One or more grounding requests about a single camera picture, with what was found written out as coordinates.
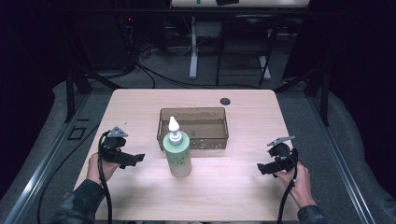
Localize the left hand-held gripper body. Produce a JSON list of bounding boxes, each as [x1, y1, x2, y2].
[[100, 125, 129, 163]]

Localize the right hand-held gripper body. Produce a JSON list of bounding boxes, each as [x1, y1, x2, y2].
[[266, 135, 300, 173]]

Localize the green bottle with white cap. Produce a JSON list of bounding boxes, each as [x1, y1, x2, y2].
[[163, 116, 193, 179]]

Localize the transparent brown plastic box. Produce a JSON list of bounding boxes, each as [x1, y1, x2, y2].
[[156, 106, 230, 151]]

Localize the person's right hand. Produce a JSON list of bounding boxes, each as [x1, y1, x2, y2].
[[274, 161, 318, 209]]

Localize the person's left hand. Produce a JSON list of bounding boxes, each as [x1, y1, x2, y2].
[[86, 152, 121, 185]]

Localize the black metal stand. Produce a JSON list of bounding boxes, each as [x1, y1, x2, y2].
[[64, 64, 123, 124], [274, 66, 332, 127]]

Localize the white desk leg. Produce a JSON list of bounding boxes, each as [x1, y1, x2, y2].
[[258, 29, 273, 82], [189, 16, 200, 80]]

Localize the dark cabinet with red light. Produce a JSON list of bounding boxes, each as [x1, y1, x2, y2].
[[74, 8, 139, 72]]

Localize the black chair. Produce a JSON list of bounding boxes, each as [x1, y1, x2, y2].
[[214, 13, 283, 87]]

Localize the light desk top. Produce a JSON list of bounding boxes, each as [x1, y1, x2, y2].
[[170, 0, 311, 9]]

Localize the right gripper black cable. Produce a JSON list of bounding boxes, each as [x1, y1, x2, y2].
[[276, 148, 300, 224]]

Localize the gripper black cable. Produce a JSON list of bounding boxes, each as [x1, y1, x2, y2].
[[276, 148, 300, 224], [97, 130, 114, 224]]

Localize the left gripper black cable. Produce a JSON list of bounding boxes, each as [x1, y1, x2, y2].
[[97, 130, 114, 224]]

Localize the thin black floor cable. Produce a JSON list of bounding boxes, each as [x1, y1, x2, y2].
[[36, 122, 101, 224]]

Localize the metal floor rail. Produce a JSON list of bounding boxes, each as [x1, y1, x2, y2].
[[307, 95, 378, 224], [3, 92, 92, 224]]

